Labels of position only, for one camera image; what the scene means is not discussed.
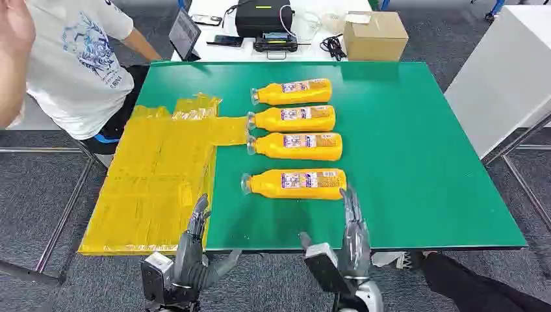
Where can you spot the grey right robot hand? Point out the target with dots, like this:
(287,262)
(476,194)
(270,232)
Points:
(356,249)

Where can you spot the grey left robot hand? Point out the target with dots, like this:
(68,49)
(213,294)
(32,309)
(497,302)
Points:
(189,262)

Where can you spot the orange drink bottle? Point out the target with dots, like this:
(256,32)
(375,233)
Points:
(297,191)
(297,95)
(297,122)
(301,151)

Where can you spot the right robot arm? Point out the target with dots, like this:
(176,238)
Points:
(366,299)

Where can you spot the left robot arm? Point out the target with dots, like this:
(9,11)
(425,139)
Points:
(172,306)

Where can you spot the green table mat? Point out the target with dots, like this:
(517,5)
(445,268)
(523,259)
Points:
(409,150)

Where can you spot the brown cardboard box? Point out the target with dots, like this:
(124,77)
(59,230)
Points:
(374,38)

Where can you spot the black radio device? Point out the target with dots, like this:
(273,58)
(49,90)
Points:
(275,43)

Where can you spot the black smartphone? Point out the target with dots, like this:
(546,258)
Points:
(206,20)
(225,41)

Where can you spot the white side table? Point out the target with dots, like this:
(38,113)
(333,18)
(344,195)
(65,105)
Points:
(503,77)

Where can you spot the person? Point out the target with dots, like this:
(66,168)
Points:
(77,64)

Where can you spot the black tablet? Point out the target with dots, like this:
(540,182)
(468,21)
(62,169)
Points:
(184,34)

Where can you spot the black carrying case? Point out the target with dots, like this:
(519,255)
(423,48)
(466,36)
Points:
(262,19)

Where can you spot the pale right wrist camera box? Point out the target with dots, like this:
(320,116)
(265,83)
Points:
(327,267)

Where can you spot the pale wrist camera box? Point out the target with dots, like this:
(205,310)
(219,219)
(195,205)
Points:
(327,267)
(156,275)

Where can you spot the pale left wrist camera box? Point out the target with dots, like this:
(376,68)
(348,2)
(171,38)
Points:
(156,275)

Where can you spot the metal table frame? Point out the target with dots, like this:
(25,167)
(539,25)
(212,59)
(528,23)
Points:
(64,215)

